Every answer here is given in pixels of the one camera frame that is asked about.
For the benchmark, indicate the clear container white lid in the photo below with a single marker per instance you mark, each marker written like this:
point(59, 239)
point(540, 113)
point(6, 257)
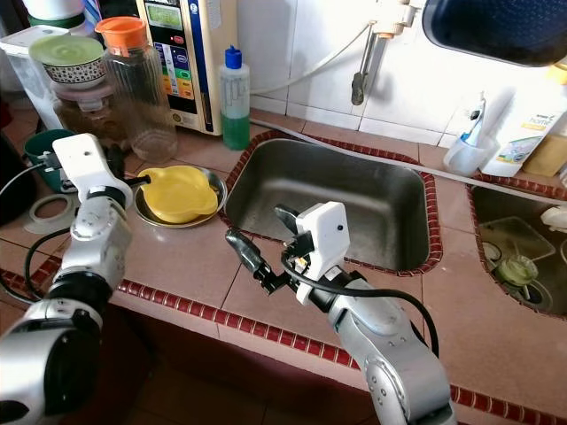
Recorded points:
point(20, 75)

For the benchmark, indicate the dark blue basin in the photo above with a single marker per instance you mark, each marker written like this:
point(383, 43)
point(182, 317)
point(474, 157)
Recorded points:
point(492, 31)

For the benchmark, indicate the clear square food container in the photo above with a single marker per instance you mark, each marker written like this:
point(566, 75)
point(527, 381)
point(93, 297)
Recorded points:
point(520, 235)

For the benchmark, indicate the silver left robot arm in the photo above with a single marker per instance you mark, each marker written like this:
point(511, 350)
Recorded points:
point(102, 239)

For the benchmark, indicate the white canister green base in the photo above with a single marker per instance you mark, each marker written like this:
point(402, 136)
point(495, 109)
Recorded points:
point(53, 9)

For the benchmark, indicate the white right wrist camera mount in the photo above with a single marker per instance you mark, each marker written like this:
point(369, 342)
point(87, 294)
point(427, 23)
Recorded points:
point(328, 228)

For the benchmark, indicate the yellow plastic dish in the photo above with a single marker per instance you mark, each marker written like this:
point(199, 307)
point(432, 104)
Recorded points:
point(177, 193)

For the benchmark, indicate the white detergent bottle yellow cap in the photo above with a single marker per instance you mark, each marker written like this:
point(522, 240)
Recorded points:
point(525, 124)

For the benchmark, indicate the black kettle appliance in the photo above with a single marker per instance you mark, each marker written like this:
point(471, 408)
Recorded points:
point(9, 181)

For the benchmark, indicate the small steel sink with dishes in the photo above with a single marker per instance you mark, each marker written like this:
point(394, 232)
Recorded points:
point(496, 208)

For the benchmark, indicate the cream water ionizer appliance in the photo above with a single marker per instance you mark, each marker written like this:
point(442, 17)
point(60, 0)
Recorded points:
point(199, 53)

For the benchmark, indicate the stainless steel bowl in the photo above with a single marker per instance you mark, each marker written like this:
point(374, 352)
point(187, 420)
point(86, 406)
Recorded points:
point(221, 208)

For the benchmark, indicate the clear plastic cup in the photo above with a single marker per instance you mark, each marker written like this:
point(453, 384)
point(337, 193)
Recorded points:
point(463, 159)

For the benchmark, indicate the white blue toothbrush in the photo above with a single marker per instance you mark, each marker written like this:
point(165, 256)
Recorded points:
point(476, 115)

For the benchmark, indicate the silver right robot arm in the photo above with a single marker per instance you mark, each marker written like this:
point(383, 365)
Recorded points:
point(394, 345)

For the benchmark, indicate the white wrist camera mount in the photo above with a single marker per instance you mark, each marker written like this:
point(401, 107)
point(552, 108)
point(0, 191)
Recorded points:
point(80, 164)
point(328, 228)

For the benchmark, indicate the teal mug white rabbit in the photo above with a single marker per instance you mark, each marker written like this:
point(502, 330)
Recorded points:
point(40, 149)

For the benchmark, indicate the small green cup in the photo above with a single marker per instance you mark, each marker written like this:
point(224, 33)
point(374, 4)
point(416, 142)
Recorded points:
point(516, 269)

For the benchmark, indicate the glass jar brown contents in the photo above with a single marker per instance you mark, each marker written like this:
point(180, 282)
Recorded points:
point(89, 111)

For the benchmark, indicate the yellow sponge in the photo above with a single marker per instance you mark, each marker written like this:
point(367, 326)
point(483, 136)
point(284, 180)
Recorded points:
point(547, 155)

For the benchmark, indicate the patterned bowl green lid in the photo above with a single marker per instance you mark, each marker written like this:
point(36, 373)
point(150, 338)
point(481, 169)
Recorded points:
point(66, 53)

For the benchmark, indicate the grey hanging tap spout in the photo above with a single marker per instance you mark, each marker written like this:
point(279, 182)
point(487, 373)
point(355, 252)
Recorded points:
point(359, 88)

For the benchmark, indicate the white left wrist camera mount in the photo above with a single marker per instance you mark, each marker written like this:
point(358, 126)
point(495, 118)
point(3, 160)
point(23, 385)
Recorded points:
point(80, 164)

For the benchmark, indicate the large stainless steel sink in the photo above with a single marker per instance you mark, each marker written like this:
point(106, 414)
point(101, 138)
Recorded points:
point(328, 177)

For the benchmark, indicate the white wall tap fixture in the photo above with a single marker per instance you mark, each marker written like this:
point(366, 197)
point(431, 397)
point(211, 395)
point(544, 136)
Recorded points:
point(399, 16)

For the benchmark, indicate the green soap bottle blue cap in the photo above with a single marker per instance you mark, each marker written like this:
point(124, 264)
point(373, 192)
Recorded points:
point(236, 115)

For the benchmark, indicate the clear pitcher orange lid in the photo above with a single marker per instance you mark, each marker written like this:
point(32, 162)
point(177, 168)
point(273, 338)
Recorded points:
point(137, 93)

